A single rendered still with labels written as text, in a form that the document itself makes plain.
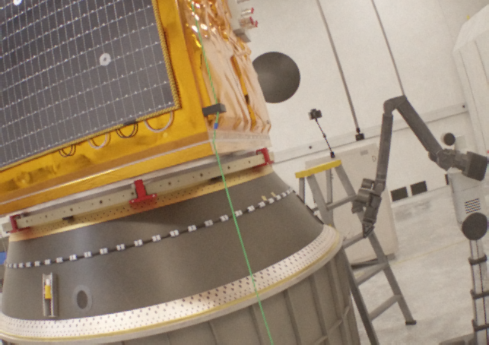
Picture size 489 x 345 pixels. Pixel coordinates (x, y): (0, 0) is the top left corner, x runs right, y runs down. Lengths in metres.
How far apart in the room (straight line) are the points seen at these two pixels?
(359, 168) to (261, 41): 4.93
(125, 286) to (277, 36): 8.65
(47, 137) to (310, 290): 1.37
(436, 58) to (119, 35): 9.06
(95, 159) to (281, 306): 1.00
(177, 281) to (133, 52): 0.92
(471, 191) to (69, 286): 1.99
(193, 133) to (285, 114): 8.23
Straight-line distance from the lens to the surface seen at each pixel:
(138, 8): 1.91
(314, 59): 10.11
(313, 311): 2.31
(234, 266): 2.07
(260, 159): 2.49
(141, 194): 2.07
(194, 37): 1.90
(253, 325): 2.06
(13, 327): 2.44
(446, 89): 10.44
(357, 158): 5.99
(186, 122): 1.81
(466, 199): 2.51
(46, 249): 2.27
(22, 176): 2.17
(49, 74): 2.05
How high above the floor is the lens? 1.70
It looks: level
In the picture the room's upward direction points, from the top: 15 degrees counter-clockwise
